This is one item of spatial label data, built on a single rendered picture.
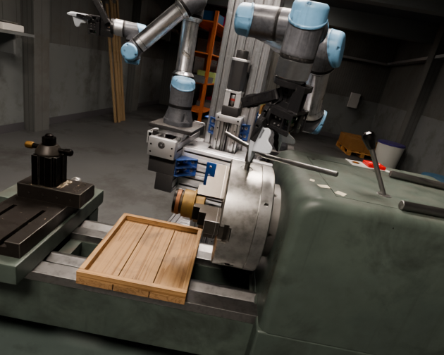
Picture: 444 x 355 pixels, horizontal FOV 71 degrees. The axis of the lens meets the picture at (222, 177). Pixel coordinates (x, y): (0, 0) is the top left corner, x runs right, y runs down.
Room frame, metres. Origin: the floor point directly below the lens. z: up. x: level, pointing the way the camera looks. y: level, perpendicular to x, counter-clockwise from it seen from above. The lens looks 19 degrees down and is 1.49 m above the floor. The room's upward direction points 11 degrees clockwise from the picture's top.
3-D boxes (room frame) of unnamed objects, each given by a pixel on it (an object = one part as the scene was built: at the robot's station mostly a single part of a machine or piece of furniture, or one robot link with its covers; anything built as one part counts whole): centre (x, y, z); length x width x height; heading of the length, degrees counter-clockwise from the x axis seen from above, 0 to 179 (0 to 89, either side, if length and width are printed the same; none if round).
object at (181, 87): (1.60, 0.28, 1.33); 0.13 x 0.12 x 0.14; 13
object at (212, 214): (0.77, 0.01, 1.09); 0.12 x 0.11 x 0.05; 0
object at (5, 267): (0.89, 0.61, 0.89); 0.53 x 0.30 x 0.06; 0
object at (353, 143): (8.24, -3.32, 0.20); 1.17 x 0.87 x 0.41; 172
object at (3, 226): (0.87, 0.56, 0.95); 0.43 x 0.18 x 0.04; 0
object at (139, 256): (0.86, 0.18, 0.88); 0.36 x 0.30 x 0.04; 0
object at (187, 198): (0.86, 0.08, 1.08); 0.09 x 0.09 x 0.09; 0
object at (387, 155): (6.55, -3.30, 0.33); 0.56 x 0.54 x 0.66; 174
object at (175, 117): (1.60, 0.28, 1.21); 0.15 x 0.15 x 0.10
